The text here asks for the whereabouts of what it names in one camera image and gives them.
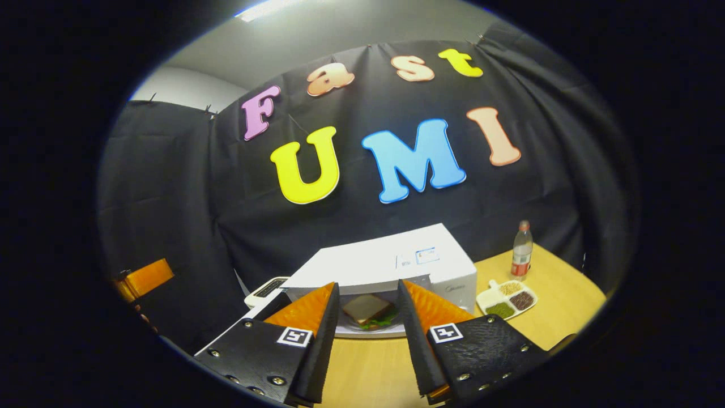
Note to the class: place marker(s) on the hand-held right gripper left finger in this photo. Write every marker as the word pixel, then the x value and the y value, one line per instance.
pixel 317 351

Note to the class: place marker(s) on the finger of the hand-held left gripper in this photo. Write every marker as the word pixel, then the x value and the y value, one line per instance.
pixel 147 276

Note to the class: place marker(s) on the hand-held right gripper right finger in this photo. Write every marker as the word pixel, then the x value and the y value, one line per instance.
pixel 422 351

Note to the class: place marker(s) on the sandwich with lettuce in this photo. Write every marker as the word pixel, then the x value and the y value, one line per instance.
pixel 365 307

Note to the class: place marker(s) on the white microwave oven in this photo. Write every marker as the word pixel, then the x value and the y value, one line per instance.
pixel 374 255

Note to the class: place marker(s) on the white toaster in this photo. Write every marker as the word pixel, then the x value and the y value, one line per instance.
pixel 266 289

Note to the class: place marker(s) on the black backdrop cloth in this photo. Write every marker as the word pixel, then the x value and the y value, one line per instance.
pixel 170 198

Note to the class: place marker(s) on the white divided dish with beans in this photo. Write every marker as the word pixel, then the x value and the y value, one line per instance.
pixel 488 299

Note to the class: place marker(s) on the clear plastic bottle red label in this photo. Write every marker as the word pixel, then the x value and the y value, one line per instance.
pixel 521 260

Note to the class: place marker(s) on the large ceiling light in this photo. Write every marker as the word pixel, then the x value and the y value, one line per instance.
pixel 269 10

